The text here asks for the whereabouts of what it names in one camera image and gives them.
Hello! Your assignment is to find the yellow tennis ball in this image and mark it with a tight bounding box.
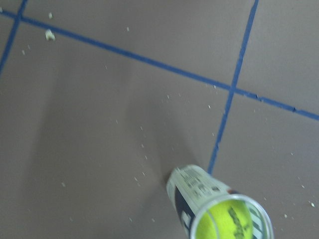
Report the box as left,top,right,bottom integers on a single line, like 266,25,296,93
195,200,253,239

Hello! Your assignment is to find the tennis ball can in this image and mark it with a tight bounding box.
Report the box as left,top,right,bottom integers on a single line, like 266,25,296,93
166,165,275,239

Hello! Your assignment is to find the large yellow foam crumb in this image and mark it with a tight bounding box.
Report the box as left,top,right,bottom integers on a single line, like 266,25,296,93
45,29,56,41

